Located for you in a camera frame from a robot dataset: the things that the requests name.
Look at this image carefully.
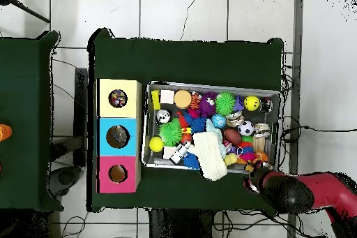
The blue fuzzy toy with eyes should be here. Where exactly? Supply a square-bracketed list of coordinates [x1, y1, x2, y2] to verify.
[183, 153, 201, 171]

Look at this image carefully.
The cream knitted cloth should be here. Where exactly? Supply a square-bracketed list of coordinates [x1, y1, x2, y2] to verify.
[192, 131, 229, 182]

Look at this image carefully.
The brown plush toy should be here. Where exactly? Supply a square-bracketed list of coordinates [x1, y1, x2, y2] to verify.
[244, 159, 263, 174]

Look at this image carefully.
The clear mesh bin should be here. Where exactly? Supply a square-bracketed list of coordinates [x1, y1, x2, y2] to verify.
[142, 83, 282, 177]

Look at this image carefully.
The wooden box with three holes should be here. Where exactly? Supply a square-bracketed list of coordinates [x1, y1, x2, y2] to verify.
[96, 78, 143, 194]

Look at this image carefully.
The green spiky ball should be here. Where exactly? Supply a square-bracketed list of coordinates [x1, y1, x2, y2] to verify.
[215, 92, 237, 116]
[158, 119, 184, 147]

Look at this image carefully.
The purple spiky ball with eyes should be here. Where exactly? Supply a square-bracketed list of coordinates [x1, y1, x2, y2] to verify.
[199, 92, 218, 117]

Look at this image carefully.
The plain yellow ball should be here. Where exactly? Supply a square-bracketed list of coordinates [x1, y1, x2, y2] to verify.
[149, 136, 165, 153]

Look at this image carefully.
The mint green knitted cloth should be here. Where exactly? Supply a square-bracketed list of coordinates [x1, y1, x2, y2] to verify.
[205, 119, 225, 140]

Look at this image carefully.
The yellow smiley ball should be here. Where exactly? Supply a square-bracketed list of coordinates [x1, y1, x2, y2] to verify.
[243, 95, 261, 112]

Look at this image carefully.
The small orange basketball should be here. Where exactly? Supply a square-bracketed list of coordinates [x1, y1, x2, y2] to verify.
[255, 151, 270, 163]

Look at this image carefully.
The green cloth side table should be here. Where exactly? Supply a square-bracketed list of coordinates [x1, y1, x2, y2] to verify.
[0, 31, 61, 211]

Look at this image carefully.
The small orange object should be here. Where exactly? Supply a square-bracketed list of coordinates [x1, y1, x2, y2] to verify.
[0, 124, 13, 142]

